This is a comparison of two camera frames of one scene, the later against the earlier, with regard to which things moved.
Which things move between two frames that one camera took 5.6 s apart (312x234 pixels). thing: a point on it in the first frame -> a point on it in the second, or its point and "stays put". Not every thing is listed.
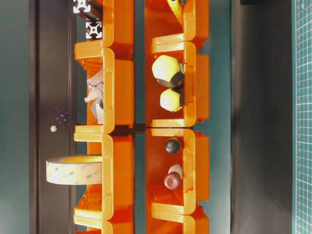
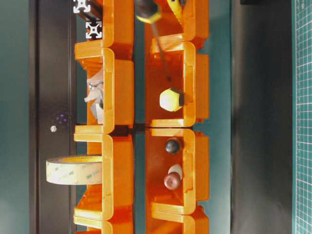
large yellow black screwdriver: (167, 72) -> (149, 11)
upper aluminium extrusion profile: (79, 4) stays put
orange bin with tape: (113, 200) stays put
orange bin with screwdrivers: (195, 94) stays put
